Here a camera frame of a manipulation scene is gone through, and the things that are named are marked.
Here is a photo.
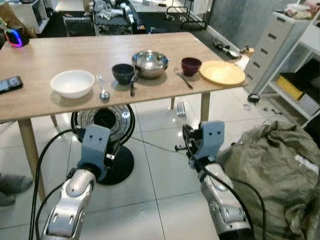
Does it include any silver fork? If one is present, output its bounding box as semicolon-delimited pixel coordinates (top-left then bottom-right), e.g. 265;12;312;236
176;101;187;119

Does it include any black floor fan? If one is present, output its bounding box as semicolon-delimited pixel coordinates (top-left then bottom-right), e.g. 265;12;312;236
71;104;136;186

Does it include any yellow plate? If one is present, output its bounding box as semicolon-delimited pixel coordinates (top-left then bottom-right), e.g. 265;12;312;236
199;60;246;86

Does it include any maroon bowl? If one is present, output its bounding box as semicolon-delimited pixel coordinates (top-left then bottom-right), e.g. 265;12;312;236
180;57;203;77

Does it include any black spoon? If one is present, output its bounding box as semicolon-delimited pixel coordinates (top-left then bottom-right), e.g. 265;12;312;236
129;75;138;98

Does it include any green woven sack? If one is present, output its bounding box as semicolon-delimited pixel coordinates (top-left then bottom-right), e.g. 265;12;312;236
216;121;320;240

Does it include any stainless steel bowl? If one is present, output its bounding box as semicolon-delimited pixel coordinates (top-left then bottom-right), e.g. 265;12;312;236
131;50;170;80

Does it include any dark blue bowl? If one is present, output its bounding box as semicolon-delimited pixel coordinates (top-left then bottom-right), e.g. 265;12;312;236
111;63;137;85

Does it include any floor power strip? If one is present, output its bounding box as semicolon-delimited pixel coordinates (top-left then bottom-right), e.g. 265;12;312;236
212;37;251;58

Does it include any silver spoon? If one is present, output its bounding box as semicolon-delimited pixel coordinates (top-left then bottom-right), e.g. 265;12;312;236
96;74;111;101

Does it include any yellow box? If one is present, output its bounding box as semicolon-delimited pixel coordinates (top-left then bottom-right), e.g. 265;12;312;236
276;75;304;101

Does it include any grey drawer cabinet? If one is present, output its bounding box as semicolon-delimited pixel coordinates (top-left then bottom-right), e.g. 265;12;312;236
244;11;313;96

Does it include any light wood dining table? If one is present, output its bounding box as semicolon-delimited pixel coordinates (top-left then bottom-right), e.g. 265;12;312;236
0;32;248;201

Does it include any white bowl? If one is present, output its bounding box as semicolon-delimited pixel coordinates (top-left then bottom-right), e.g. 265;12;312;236
50;69;96;99

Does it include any white shelf unit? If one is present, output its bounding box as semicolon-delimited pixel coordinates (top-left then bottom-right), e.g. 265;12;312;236
267;20;320;121

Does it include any person's grey slippered foot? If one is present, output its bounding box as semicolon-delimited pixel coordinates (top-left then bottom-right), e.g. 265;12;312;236
0;173;34;207

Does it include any black phone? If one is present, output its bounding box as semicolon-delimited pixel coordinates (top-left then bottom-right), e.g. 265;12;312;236
0;76;24;94

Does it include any black speaker with coloured light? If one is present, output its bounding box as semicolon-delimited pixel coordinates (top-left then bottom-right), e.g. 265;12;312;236
4;26;30;48

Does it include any dark handled fork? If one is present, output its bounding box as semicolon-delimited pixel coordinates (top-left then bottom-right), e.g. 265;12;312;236
175;70;194;91

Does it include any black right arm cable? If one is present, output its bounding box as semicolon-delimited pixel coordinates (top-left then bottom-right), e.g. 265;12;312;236
182;125;268;240

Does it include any black wire rack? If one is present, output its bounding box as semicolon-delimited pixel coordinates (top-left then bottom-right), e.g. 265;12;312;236
165;5;208;32

